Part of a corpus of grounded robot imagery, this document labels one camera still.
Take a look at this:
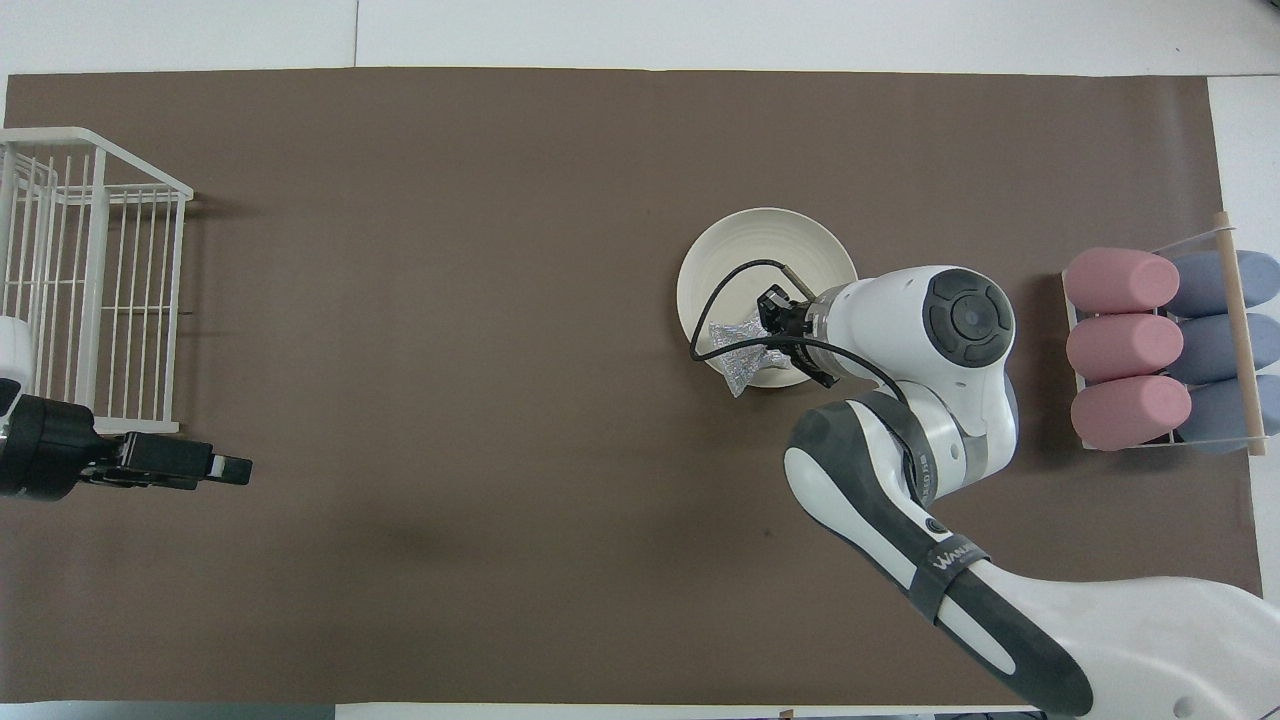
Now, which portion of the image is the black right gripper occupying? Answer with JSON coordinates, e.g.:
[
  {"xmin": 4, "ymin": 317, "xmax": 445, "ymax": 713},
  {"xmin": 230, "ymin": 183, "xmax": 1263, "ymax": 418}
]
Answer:
[{"xmin": 757, "ymin": 284, "xmax": 839, "ymax": 389}]

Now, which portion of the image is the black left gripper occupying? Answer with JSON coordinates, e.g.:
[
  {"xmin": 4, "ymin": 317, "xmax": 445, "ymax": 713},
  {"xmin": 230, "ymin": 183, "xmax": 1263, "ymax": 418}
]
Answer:
[{"xmin": 0, "ymin": 395, "xmax": 253, "ymax": 499}]

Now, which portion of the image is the crinkled silver foil packet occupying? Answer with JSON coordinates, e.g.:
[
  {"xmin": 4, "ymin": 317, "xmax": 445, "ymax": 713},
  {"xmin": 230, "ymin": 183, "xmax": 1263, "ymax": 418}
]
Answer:
[{"xmin": 708, "ymin": 308, "xmax": 791, "ymax": 399}]

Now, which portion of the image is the cream round plate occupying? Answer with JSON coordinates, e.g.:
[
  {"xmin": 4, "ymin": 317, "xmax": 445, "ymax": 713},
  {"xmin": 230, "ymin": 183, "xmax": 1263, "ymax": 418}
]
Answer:
[{"xmin": 676, "ymin": 207, "xmax": 861, "ymax": 390}]

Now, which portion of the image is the brown table mat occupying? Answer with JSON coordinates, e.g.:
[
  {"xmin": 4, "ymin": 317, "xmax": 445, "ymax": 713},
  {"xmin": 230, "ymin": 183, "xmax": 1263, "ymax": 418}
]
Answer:
[{"xmin": 0, "ymin": 67, "xmax": 1263, "ymax": 706}]

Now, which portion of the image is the pink plastic cup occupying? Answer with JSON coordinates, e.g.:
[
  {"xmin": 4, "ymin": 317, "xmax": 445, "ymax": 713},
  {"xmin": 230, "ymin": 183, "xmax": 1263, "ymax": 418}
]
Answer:
[
  {"xmin": 1070, "ymin": 375, "xmax": 1193, "ymax": 452},
  {"xmin": 1063, "ymin": 248, "xmax": 1181, "ymax": 315},
  {"xmin": 1066, "ymin": 313, "xmax": 1185, "ymax": 383}
]

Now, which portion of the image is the blue plastic cup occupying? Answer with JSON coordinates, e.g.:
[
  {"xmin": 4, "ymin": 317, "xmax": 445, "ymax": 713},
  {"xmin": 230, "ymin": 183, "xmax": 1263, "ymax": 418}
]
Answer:
[
  {"xmin": 1180, "ymin": 375, "xmax": 1280, "ymax": 456},
  {"xmin": 1180, "ymin": 313, "xmax": 1280, "ymax": 385},
  {"xmin": 1170, "ymin": 250, "xmax": 1280, "ymax": 319}
]

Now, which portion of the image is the white wire dish rack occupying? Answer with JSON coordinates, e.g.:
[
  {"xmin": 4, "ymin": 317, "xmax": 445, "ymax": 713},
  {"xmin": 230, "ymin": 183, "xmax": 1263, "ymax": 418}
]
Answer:
[{"xmin": 0, "ymin": 127, "xmax": 195, "ymax": 435}]

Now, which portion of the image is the white wire cup rack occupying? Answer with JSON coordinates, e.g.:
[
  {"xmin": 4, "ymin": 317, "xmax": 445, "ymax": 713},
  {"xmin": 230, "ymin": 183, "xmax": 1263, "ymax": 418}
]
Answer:
[{"xmin": 1062, "ymin": 211, "xmax": 1280, "ymax": 457}]

